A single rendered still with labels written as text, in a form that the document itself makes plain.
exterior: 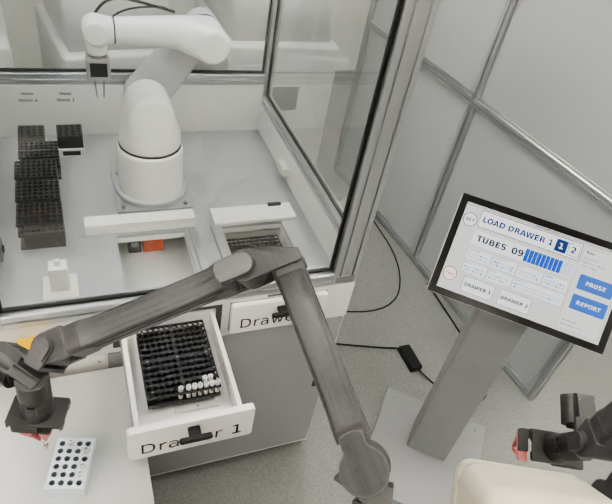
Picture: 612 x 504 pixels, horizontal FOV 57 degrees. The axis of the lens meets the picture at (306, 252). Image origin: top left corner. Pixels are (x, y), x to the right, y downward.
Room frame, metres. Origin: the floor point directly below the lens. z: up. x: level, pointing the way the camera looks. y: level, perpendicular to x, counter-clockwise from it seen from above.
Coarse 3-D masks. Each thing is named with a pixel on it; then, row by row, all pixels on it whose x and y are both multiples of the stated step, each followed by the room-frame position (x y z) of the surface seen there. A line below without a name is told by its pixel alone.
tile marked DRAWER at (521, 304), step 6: (504, 294) 1.26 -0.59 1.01; (510, 294) 1.26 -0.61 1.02; (516, 294) 1.26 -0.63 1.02; (498, 300) 1.24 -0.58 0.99; (504, 300) 1.24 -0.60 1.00; (510, 300) 1.24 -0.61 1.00; (516, 300) 1.24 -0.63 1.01; (522, 300) 1.25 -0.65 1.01; (528, 300) 1.25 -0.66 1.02; (504, 306) 1.23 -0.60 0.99; (510, 306) 1.23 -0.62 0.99; (516, 306) 1.23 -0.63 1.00; (522, 306) 1.23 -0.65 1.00; (528, 306) 1.23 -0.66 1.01; (522, 312) 1.22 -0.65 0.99
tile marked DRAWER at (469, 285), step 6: (468, 276) 1.29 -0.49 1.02; (462, 282) 1.28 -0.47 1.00; (468, 282) 1.28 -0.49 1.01; (474, 282) 1.28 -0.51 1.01; (480, 282) 1.28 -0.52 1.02; (462, 288) 1.27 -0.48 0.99; (468, 288) 1.27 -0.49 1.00; (474, 288) 1.27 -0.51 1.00; (480, 288) 1.27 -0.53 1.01; (486, 288) 1.27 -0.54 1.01; (492, 288) 1.27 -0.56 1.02; (474, 294) 1.26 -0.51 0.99; (480, 294) 1.26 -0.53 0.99; (486, 294) 1.26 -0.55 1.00; (492, 294) 1.26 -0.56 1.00
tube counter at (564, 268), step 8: (512, 248) 1.35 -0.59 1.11; (520, 248) 1.35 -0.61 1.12; (528, 248) 1.35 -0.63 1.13; (512, 256) 1.33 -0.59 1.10; (520, 256) 1.33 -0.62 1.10; (528, 256) 1.33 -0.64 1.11; (536, 256) 1.33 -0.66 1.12; (544, 256) 1.33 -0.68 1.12; (552, 256) 1.33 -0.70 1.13; (536, 264) 1.32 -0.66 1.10; (544, 264) 1.32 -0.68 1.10; (552, 264) 1.32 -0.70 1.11; (560, 264) 1.32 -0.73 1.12; (568, 264) 1.32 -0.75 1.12; (560, 272) 1.30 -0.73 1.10; (568, 272) 1.30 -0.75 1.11
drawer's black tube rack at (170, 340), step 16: (144, 336) 0.94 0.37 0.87; (160, 336) 0.93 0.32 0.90; (176, 336) 0.96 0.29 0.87; (192, 336) 0.95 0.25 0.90; (144, 352) 0.87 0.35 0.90; (160, 352) 0.88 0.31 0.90; (176, 352) 0.89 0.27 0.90; (192, 352) 0.90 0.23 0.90; (208, 352) 0.91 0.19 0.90; (144, 368) 0.82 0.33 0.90; (160, 368) 0.83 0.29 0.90; (176, 368) 0.84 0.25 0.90; (192, 368) 0.85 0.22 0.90; (208, 368) 0.88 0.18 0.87; (144, 384) 0.80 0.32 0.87; (160, 384) 0.79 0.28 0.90; (176, 384) 0.80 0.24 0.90; (160, 400) 0.76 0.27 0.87; (176, 400) 0.77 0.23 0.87; (192, 400) 0.79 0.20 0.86
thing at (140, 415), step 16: (176, 320) 1.02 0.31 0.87; (192, 320) 1.04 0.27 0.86; (208, 320) 1.06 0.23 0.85; (208, 336) 1.02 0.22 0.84; (128, 352) 0.91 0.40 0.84; (224, 352) 0.93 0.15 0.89; (128, 368) 0.82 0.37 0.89; (224, 368) 0.89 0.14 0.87; (128, 384) 0.77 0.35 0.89; (224, 384) 0.87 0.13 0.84; (128, 400) 0.75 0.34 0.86; (144, 400) 0.78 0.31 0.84; (208, 400) 0.81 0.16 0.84; (224, 400) 0.82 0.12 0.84; (240, 400) 0.79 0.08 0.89; (144, 416) 0.73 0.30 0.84; (160, 416) 0.74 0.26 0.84; (176, 416) 0.75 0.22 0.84
